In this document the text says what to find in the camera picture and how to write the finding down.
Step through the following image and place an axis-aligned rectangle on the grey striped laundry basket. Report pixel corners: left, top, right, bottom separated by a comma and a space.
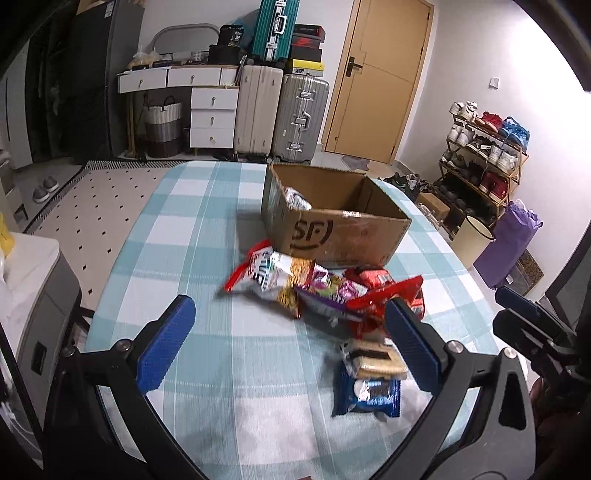
141, 97, 183, 158

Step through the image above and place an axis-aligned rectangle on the teal suitcase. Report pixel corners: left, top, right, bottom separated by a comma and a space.
252, 0, 301, 63

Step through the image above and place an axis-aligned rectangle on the wooden door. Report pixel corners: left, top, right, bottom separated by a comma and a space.
322, 0, 435, 164

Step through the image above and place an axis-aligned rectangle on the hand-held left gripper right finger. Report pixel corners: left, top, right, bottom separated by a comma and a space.
374, 298, 537, 480

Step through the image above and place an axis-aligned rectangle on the beige cookie packet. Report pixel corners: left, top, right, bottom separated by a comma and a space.
339, 339, 409, 380

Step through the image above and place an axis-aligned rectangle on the blue cookie packet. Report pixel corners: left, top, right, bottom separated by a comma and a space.
332, 369, 402, 419

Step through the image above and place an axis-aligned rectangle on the brown cardboard box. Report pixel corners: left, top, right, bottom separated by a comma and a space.
261, 162, 413, 269

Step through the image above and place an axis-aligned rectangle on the grey arched frame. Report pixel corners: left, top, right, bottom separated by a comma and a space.
152, 25, 221, 51

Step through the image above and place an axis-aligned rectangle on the purple snack packet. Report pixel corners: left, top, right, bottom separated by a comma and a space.
294, 265, 370, 325

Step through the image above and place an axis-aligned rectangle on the black wardrobe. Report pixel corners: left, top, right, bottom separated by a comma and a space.
60, 0, 144, 164

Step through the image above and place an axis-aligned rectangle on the silver suitcase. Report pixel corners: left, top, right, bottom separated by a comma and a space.
271, 73, 330, 163

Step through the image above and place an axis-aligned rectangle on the teal checked tablecloth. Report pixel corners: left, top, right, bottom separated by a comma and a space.
85, 161, 532, 480

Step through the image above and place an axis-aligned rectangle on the white drawer dresser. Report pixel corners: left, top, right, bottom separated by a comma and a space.
117, 65, 241, 149

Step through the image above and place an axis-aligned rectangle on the purple bag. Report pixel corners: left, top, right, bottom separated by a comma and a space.
475, 199, 543, 289

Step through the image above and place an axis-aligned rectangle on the yellow plastic item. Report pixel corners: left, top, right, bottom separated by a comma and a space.
0, 212, 17, 257

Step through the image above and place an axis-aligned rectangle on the black glossy box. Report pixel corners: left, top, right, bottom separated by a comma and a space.
218, 24, 245, 47

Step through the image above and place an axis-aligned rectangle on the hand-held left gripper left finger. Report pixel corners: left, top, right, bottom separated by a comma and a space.
41, 294, 204, 480

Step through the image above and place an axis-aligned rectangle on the dotted beige rug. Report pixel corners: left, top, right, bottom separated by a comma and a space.
23, 160, 183, 319

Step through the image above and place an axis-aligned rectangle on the white cabinet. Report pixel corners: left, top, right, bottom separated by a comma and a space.
0, 231, 83, 439

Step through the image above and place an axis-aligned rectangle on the yellow and black shoe box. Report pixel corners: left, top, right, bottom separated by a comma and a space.
287, 59, 325, 75

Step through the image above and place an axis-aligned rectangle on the red snack packet white label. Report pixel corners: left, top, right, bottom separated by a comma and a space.
344, 267, 396, 291

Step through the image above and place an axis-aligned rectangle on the red white yellow snack bag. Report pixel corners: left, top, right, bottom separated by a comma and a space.
224, 240, 317, 320

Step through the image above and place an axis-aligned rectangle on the cream trash bin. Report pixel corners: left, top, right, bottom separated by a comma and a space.
452, 215, 495, 268

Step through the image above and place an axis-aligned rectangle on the silver foil packet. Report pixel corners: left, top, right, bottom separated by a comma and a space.
283, 186, 314, 211

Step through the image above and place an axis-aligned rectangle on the beige suitcase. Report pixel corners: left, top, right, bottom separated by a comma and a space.
234, 65, 284, 160

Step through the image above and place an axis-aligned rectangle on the group of shoes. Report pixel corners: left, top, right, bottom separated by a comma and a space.
441, 102, 531, 197

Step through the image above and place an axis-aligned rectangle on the brown doormat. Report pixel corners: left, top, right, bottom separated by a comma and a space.
505, 249, 546, 296

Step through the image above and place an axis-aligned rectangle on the pile of dark shoes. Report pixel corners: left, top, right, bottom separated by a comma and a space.
383, 173, 432, 195

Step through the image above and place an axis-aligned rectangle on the small cardboard carton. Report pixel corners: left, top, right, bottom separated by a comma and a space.
418, 192, 451, 221

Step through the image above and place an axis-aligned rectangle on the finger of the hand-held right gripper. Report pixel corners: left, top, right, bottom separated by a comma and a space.
492, 309, 561, 370
495, 286, 579, 335

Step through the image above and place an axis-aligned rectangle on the red snack packet black band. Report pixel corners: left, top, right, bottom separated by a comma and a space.
346, 275, 426, 343

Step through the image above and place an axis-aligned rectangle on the black bag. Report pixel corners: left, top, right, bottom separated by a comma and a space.
208, 44, 250, 65

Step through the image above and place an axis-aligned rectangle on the metal shoe rack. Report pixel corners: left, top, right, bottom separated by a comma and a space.
438, 102, 529, 217

